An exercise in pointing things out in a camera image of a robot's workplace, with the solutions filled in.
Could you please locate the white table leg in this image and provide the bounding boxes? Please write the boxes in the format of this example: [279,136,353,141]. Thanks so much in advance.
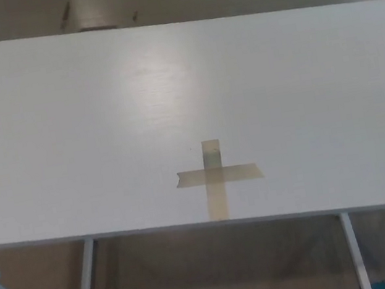
[338,209,372,289]
[63,238,103,289]

